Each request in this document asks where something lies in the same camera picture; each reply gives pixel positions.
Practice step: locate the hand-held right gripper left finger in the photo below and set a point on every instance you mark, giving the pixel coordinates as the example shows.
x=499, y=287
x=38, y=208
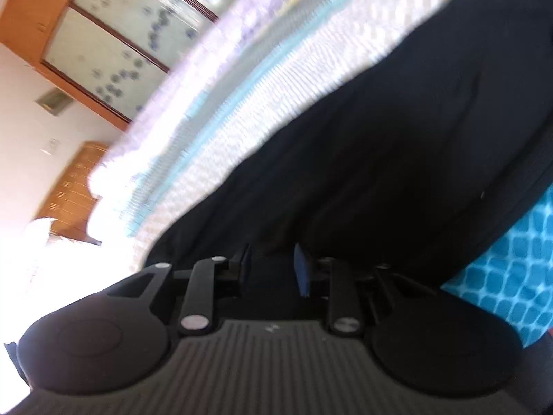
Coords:
x=244, y=263

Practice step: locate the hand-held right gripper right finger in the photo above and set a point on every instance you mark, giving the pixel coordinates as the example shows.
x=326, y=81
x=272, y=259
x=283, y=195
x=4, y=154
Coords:
x=302, y=273

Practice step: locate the black pants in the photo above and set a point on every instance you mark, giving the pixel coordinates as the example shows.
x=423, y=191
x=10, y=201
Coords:
x=410, y=138

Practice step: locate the wooden headboard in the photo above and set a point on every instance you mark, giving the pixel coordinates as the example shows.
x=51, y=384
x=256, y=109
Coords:
x=71, y=194

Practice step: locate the white and blue bedsheet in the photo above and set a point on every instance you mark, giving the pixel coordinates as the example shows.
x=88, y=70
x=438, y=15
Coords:
x=268, y=73

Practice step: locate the white pillow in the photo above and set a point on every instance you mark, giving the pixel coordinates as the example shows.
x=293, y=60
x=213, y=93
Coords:
x=36, y=233

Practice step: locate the wooden wardrobe with frosted doors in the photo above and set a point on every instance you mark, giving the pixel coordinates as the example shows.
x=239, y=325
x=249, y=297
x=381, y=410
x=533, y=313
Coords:
x=108, y=39

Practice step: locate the wall switch plate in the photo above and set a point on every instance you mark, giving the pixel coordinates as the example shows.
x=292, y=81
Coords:
x=51, y=146

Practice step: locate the wall vent panel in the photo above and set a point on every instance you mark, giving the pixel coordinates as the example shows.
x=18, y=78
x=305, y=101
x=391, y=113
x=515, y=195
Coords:
x=54, y=100

